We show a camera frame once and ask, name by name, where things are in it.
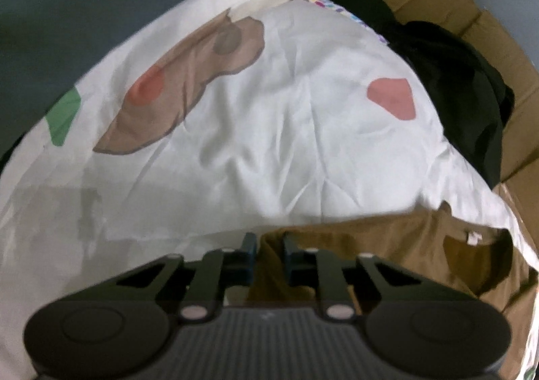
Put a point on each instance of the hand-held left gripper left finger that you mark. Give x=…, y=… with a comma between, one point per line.
x=250, y=254

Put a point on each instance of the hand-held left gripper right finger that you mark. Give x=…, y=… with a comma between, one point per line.
x=290, y=257

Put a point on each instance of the brown t-shirt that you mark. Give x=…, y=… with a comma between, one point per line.
x=379, y=236

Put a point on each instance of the white printed blanket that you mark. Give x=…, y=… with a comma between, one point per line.
x=273, y=131

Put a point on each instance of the crumpled black garment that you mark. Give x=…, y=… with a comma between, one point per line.
x=459, y=102

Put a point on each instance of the long cardboard sheet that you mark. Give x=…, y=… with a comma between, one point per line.
x=518, y=68

